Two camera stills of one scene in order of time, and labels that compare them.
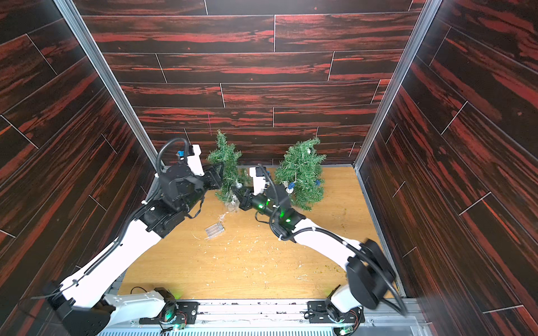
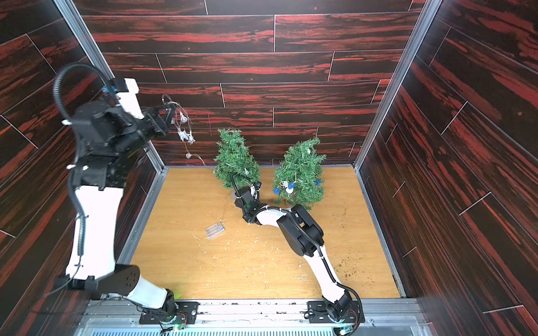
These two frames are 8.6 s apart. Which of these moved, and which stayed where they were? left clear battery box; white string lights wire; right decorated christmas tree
Moved: white string lights wire
Stayed: left clear battery box; right decorated christmas tree
